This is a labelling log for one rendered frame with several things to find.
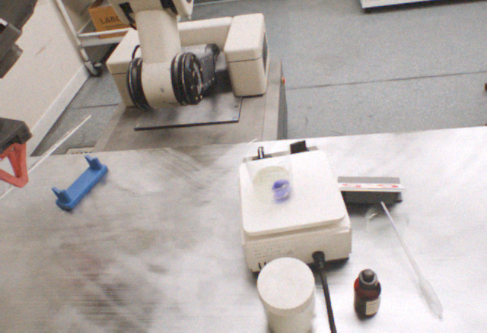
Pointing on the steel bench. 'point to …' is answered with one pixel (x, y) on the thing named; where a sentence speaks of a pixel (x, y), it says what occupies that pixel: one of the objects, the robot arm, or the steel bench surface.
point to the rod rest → (90, 177)
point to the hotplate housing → (298, 244)
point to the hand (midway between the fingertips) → (20, 180)
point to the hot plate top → (310, 214)
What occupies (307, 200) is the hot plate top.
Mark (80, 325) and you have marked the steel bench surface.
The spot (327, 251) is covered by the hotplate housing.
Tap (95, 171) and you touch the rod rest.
